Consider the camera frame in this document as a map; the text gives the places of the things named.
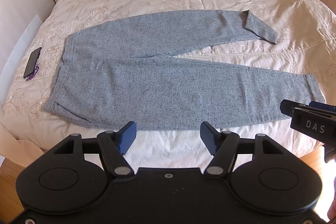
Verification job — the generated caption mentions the grey speckled pants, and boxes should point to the grey speckled pants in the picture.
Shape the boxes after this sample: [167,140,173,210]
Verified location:
[45,10,324,130]

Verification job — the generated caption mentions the person's hand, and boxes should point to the person's hand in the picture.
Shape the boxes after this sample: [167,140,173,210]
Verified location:
[327,196,336,220]

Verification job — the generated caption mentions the black smartphone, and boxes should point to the black smartphone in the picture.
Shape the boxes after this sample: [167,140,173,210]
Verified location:
[23,47,42,79]

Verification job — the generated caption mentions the purple beaded phone strap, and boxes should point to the purple beaded phone strap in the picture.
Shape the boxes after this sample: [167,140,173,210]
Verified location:
[25,64,41,81]

